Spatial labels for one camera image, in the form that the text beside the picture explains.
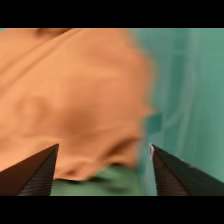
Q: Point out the orange T-shirt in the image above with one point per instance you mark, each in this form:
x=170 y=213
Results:
x=73 y=100

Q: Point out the dark green garment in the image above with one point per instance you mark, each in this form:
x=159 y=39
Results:
x=110 y=185

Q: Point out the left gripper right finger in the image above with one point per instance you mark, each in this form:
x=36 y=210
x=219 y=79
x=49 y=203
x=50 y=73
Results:
x=176 y=180

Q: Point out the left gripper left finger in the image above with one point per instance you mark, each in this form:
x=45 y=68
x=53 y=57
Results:
x=30 y=176

